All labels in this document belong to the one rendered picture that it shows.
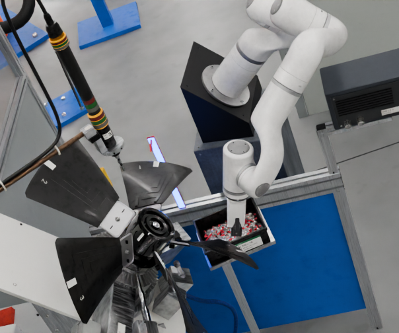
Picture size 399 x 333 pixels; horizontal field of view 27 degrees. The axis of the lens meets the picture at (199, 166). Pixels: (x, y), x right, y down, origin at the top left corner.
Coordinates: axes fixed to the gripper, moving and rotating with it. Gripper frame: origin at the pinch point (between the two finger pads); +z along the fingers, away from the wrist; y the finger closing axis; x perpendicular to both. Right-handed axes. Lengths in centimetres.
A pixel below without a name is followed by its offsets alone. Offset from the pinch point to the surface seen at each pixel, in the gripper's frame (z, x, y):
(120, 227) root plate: -11.0, -32.8, 9.9
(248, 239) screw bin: 16.6, 4.4, -12.0
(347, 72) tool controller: -33, 34, -34
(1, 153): 30, -88, -72
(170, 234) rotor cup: -10.7, -18.9, 12.2
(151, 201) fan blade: -8.5, -24.9, -3.5
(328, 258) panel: 50, 36, -35
